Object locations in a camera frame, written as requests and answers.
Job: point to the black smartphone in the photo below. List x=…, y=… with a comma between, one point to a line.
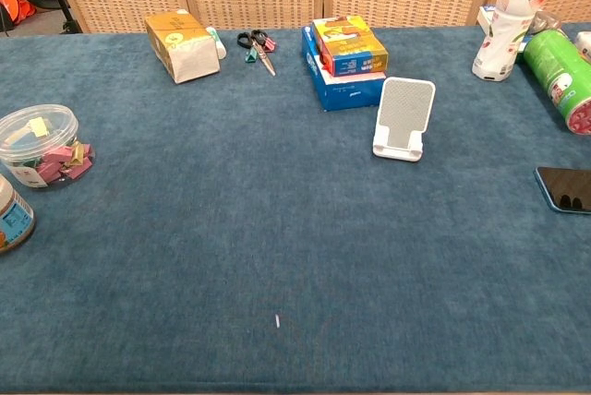
x=568, y=187

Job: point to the blue cardboard box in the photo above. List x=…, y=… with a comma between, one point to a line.
x=341, y=95

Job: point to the white phone stand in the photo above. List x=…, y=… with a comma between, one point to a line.
x=406, y=109

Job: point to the yellow orange snack box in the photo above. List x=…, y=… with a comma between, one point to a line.
x=351, y=44

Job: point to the blue felt table mat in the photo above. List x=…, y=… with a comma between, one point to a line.
x=231, y=206

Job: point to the teal binder clip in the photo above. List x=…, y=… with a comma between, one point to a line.
x=251, y=57

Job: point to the pink binder clip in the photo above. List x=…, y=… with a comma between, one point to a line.
x=269, y=45

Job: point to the white green glue stick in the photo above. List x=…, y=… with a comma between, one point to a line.
x=220, y=49

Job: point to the white drink bottle yellow cap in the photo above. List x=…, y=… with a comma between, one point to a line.
x=501, y=39

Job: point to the clear jar of binder clips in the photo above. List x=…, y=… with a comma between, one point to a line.
x=46, y=136

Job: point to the green chips can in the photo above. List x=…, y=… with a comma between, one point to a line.
x=558, y=72

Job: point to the white lidded jar blue label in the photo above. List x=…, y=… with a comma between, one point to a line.
x=14, y=219

